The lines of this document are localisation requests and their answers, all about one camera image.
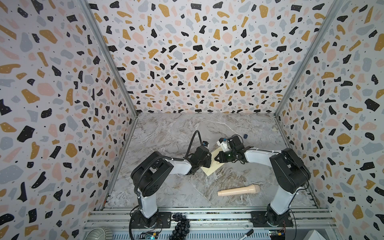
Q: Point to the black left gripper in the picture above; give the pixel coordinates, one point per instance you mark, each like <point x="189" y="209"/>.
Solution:
<point x="207" y="164"/>

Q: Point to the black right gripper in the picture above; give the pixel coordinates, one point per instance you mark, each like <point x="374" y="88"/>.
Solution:
<point x="222" y="156"/>

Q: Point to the cream paper envelope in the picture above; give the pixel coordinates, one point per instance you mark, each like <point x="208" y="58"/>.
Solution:
<point x="214" y="164"/>

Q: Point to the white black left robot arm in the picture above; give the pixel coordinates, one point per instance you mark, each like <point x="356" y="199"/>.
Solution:
<point x="149" y="176"/>

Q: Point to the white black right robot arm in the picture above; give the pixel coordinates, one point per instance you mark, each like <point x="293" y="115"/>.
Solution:
<point x="290" y="171"/>

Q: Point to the beige toy microphone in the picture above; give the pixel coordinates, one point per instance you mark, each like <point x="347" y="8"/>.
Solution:
<point x="251" y="189"/>

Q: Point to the black bead cluster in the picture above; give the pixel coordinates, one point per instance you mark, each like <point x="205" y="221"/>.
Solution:
<point x="182" y="228"/>

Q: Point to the black marker pen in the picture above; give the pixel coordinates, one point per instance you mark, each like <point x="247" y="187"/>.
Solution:
<point x="246" y="235"/>

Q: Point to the ribbed grey round object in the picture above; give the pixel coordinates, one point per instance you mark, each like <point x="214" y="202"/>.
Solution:
<point x="100" y="233"/>

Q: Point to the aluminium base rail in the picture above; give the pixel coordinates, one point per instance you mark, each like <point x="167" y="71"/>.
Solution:
<point x="221" y="222"/>

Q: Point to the aluminium corner post right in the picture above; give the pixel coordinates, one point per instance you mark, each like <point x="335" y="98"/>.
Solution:
<point x="331" y="14"/>

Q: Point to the aluminium corner post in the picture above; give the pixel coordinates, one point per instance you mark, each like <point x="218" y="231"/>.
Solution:
<point x="84" y="5"/>
<point x="331" y="14"/>

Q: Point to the aluminium corner post left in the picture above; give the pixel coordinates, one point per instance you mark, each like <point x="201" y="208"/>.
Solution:
<point x="84" y="5"/>

